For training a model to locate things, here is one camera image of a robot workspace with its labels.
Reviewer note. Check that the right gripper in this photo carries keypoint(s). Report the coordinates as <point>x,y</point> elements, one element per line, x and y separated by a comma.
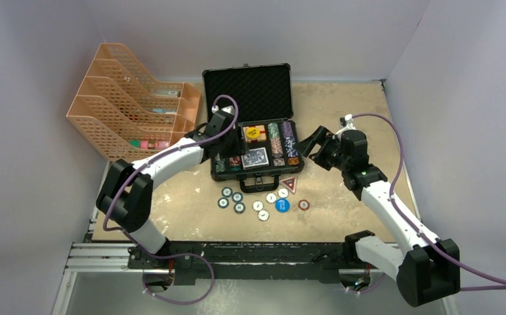
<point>322,134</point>

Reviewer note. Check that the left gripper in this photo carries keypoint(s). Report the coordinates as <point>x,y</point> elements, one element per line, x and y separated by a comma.
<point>239,147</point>

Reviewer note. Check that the blue playing card deck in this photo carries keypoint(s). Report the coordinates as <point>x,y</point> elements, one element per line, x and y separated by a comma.
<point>255,158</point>

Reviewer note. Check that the white one poker chip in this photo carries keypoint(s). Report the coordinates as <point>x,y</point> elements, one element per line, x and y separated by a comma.
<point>258,206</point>
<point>283,193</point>
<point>263,215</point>
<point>271,198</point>

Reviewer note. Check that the blue round dealer button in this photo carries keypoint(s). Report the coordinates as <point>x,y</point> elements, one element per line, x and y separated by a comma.
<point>282,205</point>

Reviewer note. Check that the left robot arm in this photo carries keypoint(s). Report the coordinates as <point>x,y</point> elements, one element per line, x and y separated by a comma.
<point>126,194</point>

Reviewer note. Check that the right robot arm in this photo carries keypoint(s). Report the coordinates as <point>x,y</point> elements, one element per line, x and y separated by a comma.
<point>423,266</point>

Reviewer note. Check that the yellow big blind button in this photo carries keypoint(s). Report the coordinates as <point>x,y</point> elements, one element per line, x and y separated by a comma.
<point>251,134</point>

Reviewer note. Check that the orange card deck in case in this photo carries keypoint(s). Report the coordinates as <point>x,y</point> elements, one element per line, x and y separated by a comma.
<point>263,136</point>

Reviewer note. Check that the black poker chip case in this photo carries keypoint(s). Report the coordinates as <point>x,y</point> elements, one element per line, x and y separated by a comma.
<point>264,97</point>

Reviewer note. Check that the green fifty chip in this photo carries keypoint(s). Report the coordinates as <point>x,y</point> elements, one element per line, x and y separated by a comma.
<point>237,197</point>
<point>223,203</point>
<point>239,208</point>
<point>226,192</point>

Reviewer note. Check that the red five poker chip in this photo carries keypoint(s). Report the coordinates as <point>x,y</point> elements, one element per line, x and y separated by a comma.
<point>304,205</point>

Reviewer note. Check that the light blue item in organizer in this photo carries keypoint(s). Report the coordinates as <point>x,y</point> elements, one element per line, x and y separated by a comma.
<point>164,110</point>

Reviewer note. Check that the pink cylindrical bottle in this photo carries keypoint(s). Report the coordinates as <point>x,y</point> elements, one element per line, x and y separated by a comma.
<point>154,144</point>

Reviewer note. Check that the grey box with barcode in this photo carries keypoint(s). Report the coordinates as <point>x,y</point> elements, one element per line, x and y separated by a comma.
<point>165,92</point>

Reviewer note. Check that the green box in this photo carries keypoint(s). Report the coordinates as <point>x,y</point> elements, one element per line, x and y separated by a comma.
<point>135,143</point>

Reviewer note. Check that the orange plastic file organizer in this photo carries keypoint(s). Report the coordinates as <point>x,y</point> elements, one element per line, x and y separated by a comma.
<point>113,105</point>

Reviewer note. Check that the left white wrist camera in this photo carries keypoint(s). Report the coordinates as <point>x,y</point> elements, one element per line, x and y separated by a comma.
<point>230,109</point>

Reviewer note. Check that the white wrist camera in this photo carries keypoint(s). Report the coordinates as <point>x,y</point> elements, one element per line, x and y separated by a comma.
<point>230,109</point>
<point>346,123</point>

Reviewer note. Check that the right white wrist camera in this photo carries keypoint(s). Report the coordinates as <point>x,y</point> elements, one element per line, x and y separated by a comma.
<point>346,123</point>

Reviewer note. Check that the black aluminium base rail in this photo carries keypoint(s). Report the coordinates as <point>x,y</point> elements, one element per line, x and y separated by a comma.
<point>324,262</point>

